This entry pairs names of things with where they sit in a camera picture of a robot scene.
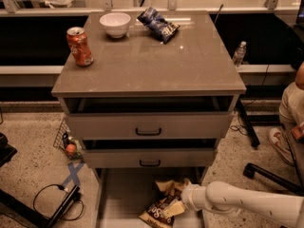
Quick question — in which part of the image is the white bowl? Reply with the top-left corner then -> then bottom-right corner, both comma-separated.
100,12 -> 131,38

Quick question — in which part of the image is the orange soda can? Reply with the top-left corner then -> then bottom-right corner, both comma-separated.
66,27 -> 94,67

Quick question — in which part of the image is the white red sneaker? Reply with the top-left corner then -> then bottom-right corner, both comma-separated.
269,127 -> 294,166

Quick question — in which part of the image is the middle grey drawer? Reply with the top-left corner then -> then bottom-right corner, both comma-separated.
82,139 -> 218,168

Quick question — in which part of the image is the brown chip bag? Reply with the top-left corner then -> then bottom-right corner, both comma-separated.
139,178 -> 191,228

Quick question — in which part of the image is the wire basket with items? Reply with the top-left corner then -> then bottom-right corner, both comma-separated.
53,120 -> 83,160

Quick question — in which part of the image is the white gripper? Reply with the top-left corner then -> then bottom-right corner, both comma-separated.
162,184 -> 209,218

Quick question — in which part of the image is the blue chip bag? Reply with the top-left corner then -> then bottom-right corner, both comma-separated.
137,7 -> 180,44

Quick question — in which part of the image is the black stand leg right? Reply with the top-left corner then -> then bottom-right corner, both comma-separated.
236,99 -> 260,148

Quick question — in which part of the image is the black stand leg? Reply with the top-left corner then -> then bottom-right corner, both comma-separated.
236,99 -> 260,148
0,184 -> 80,228

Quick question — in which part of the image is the clear water bottle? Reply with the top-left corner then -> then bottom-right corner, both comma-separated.
233,41 -> 247,67

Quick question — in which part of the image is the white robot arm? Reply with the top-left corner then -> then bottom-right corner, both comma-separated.
162,181 -> 304,228

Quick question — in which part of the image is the black cable on floor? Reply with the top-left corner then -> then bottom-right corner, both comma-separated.
32,183 -> 86,222

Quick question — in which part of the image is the beige trouser leg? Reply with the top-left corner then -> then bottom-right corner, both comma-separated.
279,83 -> 304,125

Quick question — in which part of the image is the bottom grey drawer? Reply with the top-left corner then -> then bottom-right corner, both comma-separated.
92,167 -> 206,228

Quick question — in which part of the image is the top grey drawer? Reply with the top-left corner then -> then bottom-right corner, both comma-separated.
63,95 -> 236,141

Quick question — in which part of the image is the grey drawer cabinet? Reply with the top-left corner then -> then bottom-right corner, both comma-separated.
51,10 -> 247,176

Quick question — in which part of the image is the black stand leg left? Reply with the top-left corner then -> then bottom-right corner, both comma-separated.
0,184 -> 80,228

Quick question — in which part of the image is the grey drawer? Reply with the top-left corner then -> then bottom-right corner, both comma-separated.
63,95 -> 236,141
82,139 -> 218,168
92,167 -> 206,228

